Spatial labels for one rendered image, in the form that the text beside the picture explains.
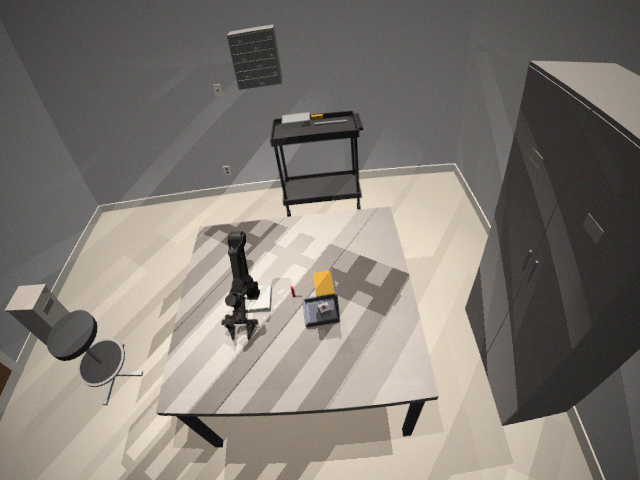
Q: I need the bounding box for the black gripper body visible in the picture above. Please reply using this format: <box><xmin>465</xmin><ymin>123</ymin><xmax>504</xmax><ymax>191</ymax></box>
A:
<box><xmin>221</xmin><ymin>307</ymin><xmax>259</xmax><ymax>326</ymax></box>

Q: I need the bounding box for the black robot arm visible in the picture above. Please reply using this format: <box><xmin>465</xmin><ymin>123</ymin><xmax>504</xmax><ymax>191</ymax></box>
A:
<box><xmin>225</xmin><ymin>231</ymin><xmax>260</xmax><ymax>308</ymax></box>

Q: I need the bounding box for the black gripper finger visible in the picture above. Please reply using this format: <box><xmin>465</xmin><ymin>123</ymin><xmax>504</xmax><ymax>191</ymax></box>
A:
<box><xmin>246</xmin><ymin>325</ymin><xmax>257</xmax><ymax>340</ymax></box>
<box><xmin>224</xmin><ymin>325</ymin><xmax>235</xmax><ymax>340</ymax></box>

